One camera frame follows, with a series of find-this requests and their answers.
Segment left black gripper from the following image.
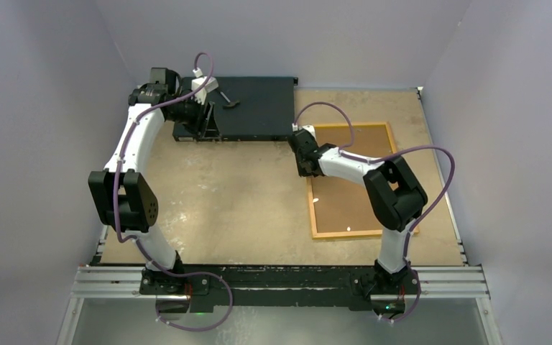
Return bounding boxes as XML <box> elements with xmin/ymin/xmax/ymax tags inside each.
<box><xmin>167</xmin><ymin>94</ymin><xmax>221</xmax><ymax>138</ymax></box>

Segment yellow wooden picture frame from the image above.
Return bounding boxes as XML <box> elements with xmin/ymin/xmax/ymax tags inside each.
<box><xmin>287</xmin><ymin>122</ymin><xmax>428</xmax><ymax>239</ymax></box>

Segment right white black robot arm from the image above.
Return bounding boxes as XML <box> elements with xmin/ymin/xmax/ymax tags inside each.
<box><xmin>287</xmin><ymin>124</ymin><xmax>428</xmax><ymax>293</ymax></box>

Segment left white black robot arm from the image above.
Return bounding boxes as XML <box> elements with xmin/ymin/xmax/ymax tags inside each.
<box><xmin>88</xmin><ymin>67</ymin><xmax>218</xmax><ymax>294</ymax></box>

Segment small black hammer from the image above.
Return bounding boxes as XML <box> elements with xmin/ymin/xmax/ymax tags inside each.
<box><xmin>218</xmin><ymin>90</ymin><xmax>240</xmax><ymax>109</ymax></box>

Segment black flat box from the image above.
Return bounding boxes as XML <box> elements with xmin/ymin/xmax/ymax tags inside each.
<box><xmin>172</xmin><ymin>75</ymin><xmax>300</xmax><ymax>142</ymax></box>

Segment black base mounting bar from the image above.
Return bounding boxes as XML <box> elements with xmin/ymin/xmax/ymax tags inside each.
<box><xmin>139</xmin><ymin>264</ymin><xmax>420</xmax><ymax>313</ymax></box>

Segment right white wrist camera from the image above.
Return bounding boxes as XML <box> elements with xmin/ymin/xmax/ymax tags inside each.
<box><xmin>292</xmin><ymin>123</ymin><xmax>316</xmax><ymax>136</ymax></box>

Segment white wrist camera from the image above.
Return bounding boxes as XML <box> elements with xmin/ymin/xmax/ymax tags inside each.
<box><xmin>292</xmin><ymin>123</ymin><xmax>316</xmax><ymax>136</ymax></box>
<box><xmin>191</xmin><ymin>68</ymin><xmax>219</xmax><ymax>105</ymax></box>

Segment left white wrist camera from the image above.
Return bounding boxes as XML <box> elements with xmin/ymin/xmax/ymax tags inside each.
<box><xmin>191</xmin><ymin>68</ymin><xmax>219</xmax><ymax>105</ymax></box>

